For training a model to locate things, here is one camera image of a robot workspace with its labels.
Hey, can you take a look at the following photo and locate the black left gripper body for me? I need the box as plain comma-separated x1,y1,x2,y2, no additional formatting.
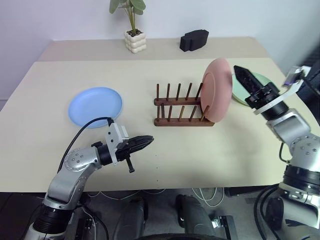
115,138,136,174

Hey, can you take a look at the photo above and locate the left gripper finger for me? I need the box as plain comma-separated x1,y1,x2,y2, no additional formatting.
129,140,154,153
128,135,155,148

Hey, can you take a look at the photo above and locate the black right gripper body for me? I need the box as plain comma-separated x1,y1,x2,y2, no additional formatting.
244,83,281,110

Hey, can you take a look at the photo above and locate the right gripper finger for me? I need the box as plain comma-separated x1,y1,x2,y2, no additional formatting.
233,65,259,95
234,65,265,91

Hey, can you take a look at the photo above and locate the wooden dish rack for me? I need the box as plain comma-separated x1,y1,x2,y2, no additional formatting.
153,82,216,128

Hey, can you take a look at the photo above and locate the green plate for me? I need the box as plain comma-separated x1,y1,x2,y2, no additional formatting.
230,71,274,109

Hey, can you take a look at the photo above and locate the pink plate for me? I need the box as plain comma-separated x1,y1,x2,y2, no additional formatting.
200,57,234,124

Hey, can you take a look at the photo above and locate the blue plate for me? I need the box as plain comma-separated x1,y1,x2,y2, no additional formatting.
68,86,124,130

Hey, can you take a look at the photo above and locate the dark rounded leg shape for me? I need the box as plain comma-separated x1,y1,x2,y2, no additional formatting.
174,194,217,238
116,196,149,240

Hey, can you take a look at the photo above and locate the black foam block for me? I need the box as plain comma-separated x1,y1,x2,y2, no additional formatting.
179,29,210,54

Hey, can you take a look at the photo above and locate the white bubble plant pot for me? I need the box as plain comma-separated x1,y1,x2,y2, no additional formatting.
123,29,147,55

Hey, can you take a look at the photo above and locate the green leafy plant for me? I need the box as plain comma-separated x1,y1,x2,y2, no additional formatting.
108,0,147,35

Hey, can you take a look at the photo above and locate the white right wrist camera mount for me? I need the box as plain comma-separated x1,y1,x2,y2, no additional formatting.
253,65,310,116

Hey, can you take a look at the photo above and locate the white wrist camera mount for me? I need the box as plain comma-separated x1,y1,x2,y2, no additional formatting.
104,122,130,166
253,65,310,116

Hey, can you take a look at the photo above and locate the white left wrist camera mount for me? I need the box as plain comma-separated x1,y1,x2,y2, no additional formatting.
104,122,130,166

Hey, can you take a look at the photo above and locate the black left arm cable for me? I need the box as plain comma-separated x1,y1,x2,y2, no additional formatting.
57,116,115,174

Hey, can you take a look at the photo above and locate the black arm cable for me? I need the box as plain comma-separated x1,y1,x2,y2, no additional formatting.
278,141,292,165
57,116,115,174

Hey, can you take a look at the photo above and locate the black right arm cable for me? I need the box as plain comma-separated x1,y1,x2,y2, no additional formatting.
278,141,292,165

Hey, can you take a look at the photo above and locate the white floor cable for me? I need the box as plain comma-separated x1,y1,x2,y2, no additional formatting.
191,186,225,209

